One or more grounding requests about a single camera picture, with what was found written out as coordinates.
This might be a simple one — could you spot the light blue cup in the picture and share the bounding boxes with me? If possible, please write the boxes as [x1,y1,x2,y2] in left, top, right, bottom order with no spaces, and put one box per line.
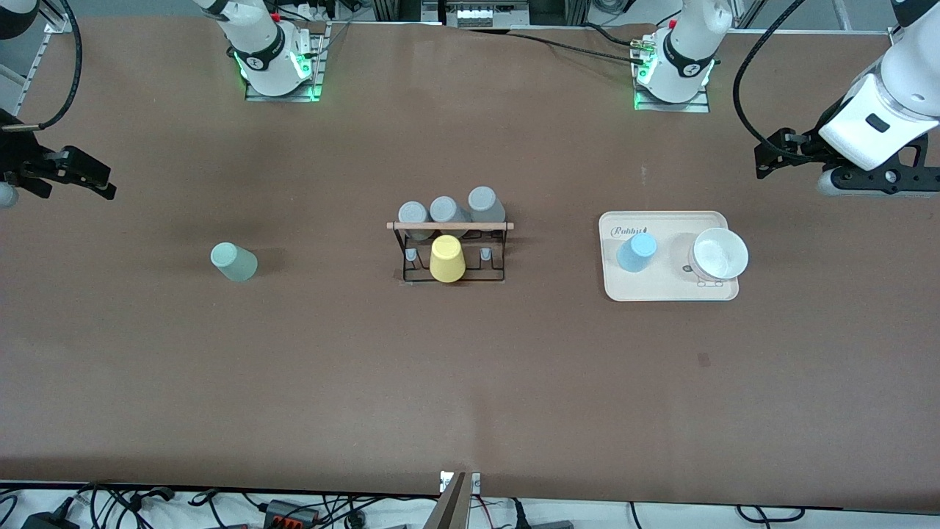
[615,233,658,273]

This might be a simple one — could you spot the pale green cup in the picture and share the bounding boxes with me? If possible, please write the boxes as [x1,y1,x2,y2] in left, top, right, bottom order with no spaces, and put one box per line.
[210,242,259,283]

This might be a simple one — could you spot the white bowl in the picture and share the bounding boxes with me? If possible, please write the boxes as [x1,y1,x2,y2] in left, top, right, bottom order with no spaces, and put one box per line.
[688,226,750,282]

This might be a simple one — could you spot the beige rabbit print tray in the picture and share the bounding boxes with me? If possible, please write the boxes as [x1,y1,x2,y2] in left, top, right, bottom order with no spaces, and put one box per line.
[599,211,740,303]

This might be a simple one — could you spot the grey cup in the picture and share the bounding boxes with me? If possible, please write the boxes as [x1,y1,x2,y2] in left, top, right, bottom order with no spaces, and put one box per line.
[468,186,507,223]
[429,195,471,225]
[398,201,430,242]

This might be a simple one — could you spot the grey power strip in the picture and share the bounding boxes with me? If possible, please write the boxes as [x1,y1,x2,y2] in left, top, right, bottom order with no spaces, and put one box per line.
[444,0,531,29]

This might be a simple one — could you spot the black power adapter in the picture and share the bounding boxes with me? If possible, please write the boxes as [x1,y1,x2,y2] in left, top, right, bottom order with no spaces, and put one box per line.
[21,511,80,529]

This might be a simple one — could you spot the yellow cup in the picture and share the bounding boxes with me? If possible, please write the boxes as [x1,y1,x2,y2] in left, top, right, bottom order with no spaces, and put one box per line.
[430,234,467,284]

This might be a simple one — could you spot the black connector block orange levers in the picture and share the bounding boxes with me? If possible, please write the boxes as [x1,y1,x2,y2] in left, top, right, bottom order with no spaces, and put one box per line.
[263,500,320,526]

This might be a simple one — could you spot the black plug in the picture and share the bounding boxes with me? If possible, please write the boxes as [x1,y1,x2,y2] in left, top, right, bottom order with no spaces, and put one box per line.
[513,500,574,529]

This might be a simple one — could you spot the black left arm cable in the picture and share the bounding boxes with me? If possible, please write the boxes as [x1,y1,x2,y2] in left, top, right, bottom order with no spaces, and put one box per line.
[733,0,816,148]

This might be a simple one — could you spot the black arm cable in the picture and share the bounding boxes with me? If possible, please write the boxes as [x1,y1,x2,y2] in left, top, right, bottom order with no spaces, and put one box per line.
[733,0,816,148]
[0,0,83,133]

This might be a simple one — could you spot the white aluminium rail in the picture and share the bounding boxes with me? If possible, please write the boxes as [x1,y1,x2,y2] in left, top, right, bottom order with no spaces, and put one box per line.
[13,15,74,118]

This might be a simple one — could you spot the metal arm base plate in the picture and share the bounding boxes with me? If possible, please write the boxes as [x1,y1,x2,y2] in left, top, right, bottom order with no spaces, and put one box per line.
[245,22,328,102]
[633,33,712,113]

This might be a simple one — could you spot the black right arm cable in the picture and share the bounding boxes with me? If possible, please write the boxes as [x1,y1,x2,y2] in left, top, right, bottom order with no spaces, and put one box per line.
[0,0,83,133]

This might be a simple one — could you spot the thick black table cable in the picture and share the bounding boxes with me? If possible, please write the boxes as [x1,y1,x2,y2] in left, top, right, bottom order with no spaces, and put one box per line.
[584,21,647,48]

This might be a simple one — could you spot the thin black table cable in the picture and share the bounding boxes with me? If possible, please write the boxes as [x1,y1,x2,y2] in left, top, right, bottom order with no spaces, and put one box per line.
[463,28,647,65]

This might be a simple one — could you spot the black wire cup rack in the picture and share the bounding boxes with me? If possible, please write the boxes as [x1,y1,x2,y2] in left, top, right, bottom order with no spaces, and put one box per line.
[387,220,515,284]

